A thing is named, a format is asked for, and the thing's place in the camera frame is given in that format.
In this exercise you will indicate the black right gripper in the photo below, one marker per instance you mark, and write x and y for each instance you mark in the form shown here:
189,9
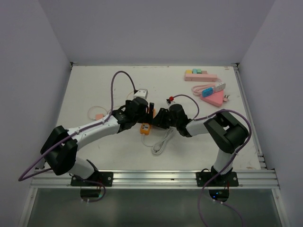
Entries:
158,120

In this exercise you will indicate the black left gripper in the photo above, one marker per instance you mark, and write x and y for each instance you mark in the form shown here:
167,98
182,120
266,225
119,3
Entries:
145,117

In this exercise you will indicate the blue square adapter plug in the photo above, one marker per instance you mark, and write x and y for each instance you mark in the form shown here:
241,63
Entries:
207,92

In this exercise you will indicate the pink triangular power strip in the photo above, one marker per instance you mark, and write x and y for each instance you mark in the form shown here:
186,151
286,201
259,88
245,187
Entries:
216,99

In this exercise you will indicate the white square adapter plug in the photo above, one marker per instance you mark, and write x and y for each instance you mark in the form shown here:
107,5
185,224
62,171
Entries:
220,86

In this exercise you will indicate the pink charger plug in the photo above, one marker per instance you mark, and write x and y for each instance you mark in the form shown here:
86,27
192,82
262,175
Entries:
99,116

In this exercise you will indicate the orange power strip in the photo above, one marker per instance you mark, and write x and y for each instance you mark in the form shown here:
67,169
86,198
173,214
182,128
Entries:
145,129

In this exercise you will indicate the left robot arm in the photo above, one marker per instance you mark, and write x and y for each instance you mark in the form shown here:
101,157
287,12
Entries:
60,149

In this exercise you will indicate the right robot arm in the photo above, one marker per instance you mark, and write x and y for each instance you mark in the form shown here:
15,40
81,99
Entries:
230,130

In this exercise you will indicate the long pink power strip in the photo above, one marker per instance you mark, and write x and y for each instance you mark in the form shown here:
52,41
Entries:
200,77

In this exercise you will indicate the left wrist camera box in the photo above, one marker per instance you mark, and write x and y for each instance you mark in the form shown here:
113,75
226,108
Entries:
141,93

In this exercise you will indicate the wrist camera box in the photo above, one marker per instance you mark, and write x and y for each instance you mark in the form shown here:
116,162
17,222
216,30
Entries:
141,93
170,100

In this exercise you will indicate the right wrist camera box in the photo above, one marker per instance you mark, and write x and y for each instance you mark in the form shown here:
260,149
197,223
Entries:
170,100

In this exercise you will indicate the aluminium right side rail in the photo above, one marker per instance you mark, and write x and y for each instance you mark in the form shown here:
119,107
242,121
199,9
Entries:
249,116

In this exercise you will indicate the aluminium rail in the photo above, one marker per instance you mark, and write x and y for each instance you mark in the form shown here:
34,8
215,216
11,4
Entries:
249,116
156,179

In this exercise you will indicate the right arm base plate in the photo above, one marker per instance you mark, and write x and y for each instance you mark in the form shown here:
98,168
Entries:
216,178

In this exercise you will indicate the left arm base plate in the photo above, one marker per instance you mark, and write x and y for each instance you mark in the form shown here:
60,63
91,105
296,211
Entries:
102,177

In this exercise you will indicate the aluminium front rail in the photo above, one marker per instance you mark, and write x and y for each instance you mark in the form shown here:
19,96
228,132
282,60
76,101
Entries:
156,179

